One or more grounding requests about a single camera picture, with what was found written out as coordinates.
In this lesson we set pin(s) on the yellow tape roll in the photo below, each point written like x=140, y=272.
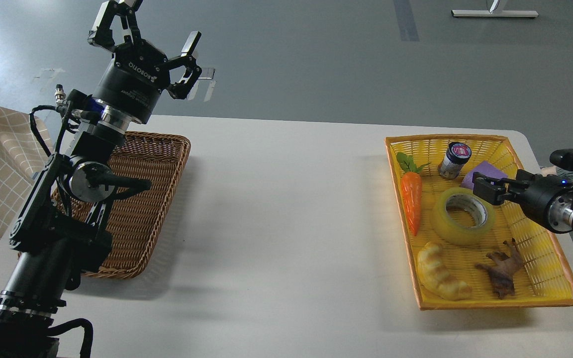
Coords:
x=461, y=218

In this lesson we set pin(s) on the white metal stand base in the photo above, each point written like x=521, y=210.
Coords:
x=495, y=10

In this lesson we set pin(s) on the yellow plastic basket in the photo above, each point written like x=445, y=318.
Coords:
x=546, y=279

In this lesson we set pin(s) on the small jar blue lid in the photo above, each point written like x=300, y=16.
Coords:
x=456, y=156

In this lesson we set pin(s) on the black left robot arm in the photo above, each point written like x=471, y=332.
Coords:
x=34, y=291

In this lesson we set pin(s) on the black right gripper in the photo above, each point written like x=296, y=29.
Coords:
x=546, y=200

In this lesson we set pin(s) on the brown toy animal figure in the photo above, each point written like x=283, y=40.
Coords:
x=505, y=267

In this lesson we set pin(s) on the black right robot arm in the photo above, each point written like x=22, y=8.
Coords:
x=563, y=159

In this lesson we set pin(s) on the orange toy carrot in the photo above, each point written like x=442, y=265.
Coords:
x=411, y=187

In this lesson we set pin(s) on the brown wicker basket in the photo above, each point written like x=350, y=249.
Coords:
x=113, y=205

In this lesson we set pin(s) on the toy croissant bread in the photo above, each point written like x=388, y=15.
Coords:
x=436, y=277

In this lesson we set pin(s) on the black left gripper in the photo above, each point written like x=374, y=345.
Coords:
x=132, y=79

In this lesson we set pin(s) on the purple sponge block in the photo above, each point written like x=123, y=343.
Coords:
x=485, y=168

